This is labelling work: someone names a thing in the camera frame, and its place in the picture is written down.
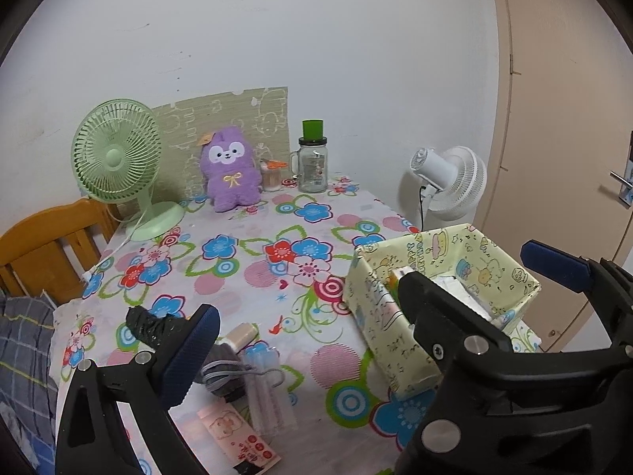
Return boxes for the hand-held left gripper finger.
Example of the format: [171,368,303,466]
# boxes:
[55,304,221,475]

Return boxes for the green desk fan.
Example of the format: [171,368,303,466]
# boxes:
[70,100,186,241]

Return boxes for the yellow cartoon print box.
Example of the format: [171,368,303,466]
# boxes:
[343,224,542,401]

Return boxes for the glass jar mug green lid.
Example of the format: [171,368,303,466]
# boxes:
[289,120,330,194]

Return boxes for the white packet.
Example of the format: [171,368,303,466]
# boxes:
[434,276,498,330]

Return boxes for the green patterned foam board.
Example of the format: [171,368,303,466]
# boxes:
[151,86,291,199]

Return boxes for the wooden chair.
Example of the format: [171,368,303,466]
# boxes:
[0,198,119,305]

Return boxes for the black textured sock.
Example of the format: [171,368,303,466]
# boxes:
[126,305,174,353]

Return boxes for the beige white sock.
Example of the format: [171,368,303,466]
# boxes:
[222,323,259,357]

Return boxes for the small jar orange lid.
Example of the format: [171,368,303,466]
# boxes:
[260,158,288,192]

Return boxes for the metal door handle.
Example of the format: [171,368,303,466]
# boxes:
[609,131,633,207]

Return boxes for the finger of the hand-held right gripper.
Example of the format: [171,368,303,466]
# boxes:
[521,240,633,348]
[400,270,512,382]

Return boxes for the white fan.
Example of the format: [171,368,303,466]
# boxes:
[409,146,488,233]

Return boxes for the purple plush toy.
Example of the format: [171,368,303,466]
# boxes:
[199,127,263,213]

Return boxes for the white fan cable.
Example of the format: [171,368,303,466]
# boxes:
[81,205,149,285]

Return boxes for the clear pink packet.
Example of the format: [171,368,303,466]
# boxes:
[242,344,298,437]

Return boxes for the pink packet red dots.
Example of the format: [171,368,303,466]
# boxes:
[197,401,281,475]

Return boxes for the beige door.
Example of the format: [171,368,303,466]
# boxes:
[487,0,633,352]

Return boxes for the floral tablecloth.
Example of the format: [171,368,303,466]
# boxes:
[52,175,545,475]

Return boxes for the blue plaid cloth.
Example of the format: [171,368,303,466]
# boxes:
[0,292,57,466]

